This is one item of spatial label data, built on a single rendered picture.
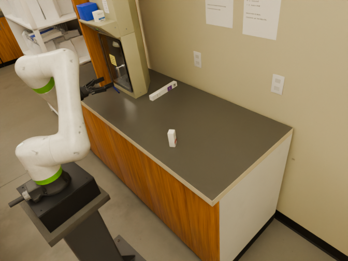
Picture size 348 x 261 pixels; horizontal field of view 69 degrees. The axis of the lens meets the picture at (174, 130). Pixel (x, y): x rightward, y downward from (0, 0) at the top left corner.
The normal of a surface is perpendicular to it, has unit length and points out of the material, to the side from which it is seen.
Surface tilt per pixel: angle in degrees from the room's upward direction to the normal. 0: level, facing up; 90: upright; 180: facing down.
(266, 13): 90
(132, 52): 90
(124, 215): 0
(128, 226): 0
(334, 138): 90
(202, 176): 0
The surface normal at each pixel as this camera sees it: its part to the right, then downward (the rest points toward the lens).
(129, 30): 0.66, 0.40
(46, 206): -0.16, -0.81
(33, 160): 0.14, 0.52
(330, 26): -0.74, 0.48
